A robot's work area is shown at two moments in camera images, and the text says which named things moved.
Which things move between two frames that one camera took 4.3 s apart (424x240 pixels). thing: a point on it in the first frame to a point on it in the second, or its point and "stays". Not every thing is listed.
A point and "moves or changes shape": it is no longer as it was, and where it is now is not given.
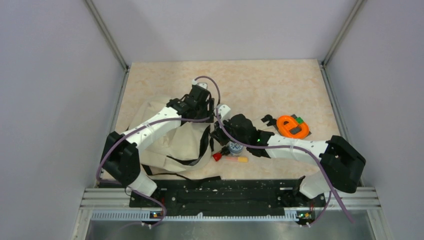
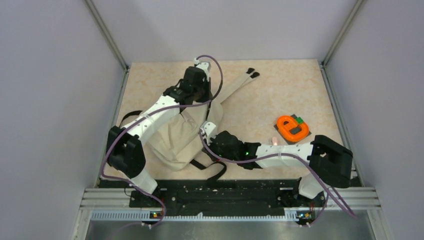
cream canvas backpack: x=184 y=149 moves or changes shape
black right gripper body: x=223 y=139 to x=217 y=151
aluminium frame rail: x=104 y=198 stays
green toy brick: x=299 y=120 stays
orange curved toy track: x=284 y=129 stays
